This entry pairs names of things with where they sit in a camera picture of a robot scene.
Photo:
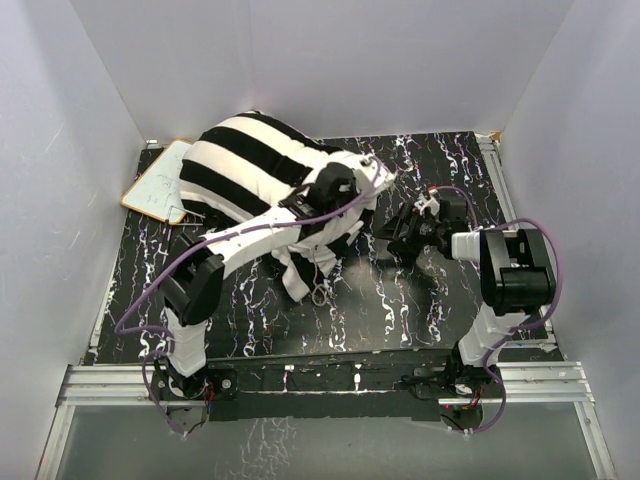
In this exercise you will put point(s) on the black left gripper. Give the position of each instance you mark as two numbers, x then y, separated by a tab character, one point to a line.
353	187

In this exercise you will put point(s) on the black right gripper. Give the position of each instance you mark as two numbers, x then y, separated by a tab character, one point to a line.
409	215

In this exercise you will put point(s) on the white pillow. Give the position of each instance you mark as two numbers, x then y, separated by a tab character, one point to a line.
304	270

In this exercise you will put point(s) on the black white striped pillowcase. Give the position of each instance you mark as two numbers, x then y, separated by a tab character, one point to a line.
242	166

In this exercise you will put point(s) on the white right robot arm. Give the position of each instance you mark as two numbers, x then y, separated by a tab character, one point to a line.
515	272

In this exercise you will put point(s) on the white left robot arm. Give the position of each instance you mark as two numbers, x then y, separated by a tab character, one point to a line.
192	283

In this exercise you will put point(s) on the yellow framed whiteboard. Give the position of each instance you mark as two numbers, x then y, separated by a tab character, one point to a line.
155	191

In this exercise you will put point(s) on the aluminium table frame rail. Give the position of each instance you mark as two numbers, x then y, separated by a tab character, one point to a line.
360	414

